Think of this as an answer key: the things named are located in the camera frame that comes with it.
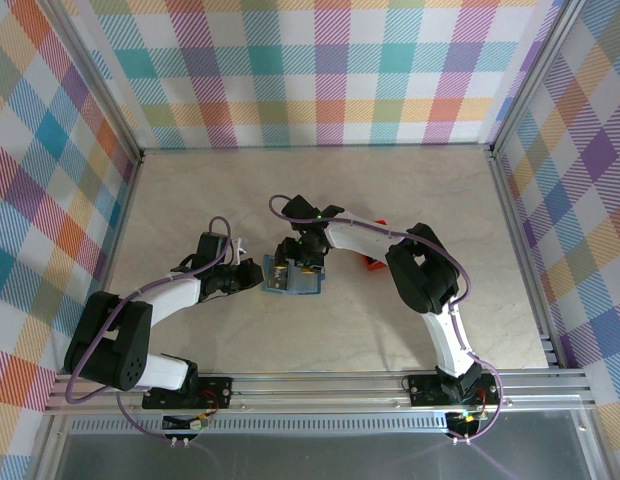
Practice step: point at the blue card holder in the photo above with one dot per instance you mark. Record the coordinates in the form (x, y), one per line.
(310, 287)

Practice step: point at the dark credit card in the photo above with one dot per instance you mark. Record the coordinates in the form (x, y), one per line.
(277, 280)

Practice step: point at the red plastic bin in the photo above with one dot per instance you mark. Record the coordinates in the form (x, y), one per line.
(375, 267)

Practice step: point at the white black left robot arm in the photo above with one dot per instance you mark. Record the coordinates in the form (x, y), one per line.
(115, 340)

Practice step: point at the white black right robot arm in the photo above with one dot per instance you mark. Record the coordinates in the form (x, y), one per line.
(425, 270)

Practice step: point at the grey metal sheet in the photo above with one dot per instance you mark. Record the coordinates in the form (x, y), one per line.
(315, 460)

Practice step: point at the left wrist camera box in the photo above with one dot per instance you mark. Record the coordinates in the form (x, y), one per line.
(240, 246)

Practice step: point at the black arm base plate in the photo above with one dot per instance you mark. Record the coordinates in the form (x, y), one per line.
(217, 390)
(425, 390)

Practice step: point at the aluminium side rail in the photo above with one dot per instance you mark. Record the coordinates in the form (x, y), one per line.
(524, 250)
(114, 250)

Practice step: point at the long aluminium frame rail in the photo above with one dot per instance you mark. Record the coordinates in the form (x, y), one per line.
(315, 395)

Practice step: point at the aluminium frame post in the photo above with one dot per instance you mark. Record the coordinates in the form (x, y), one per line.
(98, 75)
(536, 75)

